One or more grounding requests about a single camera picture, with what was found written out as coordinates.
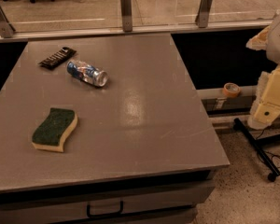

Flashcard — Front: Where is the metal glass bracket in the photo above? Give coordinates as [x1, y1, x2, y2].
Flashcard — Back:
[0, 6, 15, 38]
[120, 0, 133, 32]
[195, 0, 213, 28]

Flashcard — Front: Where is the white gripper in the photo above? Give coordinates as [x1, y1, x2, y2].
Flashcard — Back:
[245, 10, 280, 130]

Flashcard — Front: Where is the middle metal glass bracket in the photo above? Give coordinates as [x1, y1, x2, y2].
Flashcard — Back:
[120, 0, 133, 32]

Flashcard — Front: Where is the grey table drawer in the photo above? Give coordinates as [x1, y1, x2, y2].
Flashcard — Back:
[0, 180, 215, 224]

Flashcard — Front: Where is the right metal glass bracket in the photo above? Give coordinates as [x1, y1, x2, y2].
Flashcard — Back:
[195, 0, 213, 28]

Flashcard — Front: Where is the left metal glass bracket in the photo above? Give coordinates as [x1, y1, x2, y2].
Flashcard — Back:
[0, 6, 15, 38]

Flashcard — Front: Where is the orange tape roll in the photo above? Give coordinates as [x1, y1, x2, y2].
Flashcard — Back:
[222, 82, 241, 98]

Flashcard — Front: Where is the black drawer handle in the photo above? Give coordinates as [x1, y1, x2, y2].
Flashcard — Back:
[86, 201, 124, 218]

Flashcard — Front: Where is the black wheeled stand base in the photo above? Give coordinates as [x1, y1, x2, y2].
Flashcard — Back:
[233, 118, 280, 182]

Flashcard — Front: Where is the black floor cable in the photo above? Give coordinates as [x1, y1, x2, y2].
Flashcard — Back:
[255, 127, 280, 170]

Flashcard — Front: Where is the green yellow sponge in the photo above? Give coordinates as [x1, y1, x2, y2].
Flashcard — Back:
[32, 107, 77, 152]

